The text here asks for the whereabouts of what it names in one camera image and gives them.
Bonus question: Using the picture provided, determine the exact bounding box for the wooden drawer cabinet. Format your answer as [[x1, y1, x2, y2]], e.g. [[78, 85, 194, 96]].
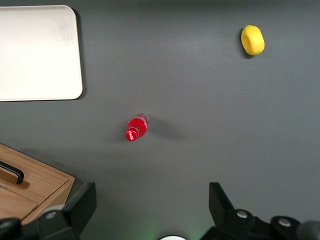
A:
[[0, 143, 76, 226]]

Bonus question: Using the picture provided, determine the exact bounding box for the yellow toy lemon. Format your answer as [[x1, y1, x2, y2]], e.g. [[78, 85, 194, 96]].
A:
[[240, 24, 266, 57]]

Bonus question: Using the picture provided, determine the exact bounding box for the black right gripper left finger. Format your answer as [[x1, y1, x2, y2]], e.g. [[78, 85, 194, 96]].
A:
[[22, 181, 97, 240]]

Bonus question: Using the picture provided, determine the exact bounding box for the beige rectangular tray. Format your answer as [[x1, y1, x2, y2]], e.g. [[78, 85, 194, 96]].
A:
[[0, 4, 84, 103]]

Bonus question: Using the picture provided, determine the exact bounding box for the wooden drawer with black handle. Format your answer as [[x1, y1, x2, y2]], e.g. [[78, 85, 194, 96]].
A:
[[0, 143, 70, 208], [0, 186, 39, 226]]

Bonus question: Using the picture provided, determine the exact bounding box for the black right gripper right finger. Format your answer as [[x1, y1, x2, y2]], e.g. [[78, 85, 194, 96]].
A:
[[199, 181, 301, 240]]

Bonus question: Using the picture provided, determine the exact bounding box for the red cola bottle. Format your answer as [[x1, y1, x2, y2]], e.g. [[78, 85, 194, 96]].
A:
[[124, 112, 150, 142]]

